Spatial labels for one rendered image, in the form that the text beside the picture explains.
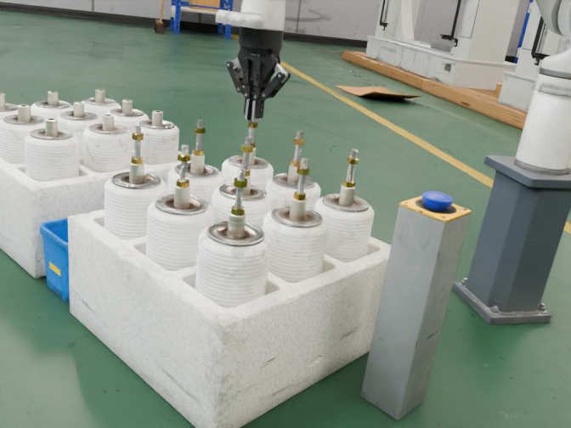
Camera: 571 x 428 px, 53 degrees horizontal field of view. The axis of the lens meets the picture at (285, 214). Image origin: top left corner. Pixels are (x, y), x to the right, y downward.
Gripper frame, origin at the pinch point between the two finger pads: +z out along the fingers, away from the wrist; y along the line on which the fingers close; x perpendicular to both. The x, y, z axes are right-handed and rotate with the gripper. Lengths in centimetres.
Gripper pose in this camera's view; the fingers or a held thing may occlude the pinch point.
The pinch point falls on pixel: (253, 109)
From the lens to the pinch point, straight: 104.4
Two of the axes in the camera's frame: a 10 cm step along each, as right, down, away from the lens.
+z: -1.2, 9.3, 3.5
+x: -5.7, 2.3, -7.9
